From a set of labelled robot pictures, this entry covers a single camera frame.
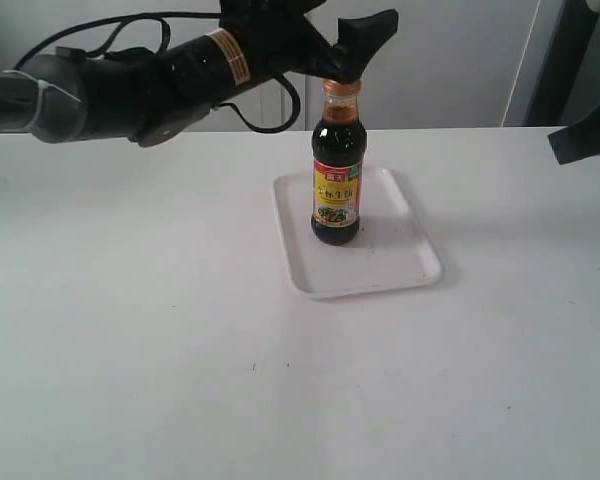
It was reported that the dark soy sauce bottle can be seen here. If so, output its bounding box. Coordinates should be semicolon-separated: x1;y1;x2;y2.
311;80;367;246

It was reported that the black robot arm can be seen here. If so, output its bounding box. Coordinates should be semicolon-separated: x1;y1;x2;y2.
0;1;399;148

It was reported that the white plastic tray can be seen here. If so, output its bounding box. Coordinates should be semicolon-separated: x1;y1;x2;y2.
272;166;444;299

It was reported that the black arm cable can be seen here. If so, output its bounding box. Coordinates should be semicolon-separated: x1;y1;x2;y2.
12;9;301;135

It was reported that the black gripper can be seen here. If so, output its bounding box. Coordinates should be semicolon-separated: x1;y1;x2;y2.
218;1;398;88

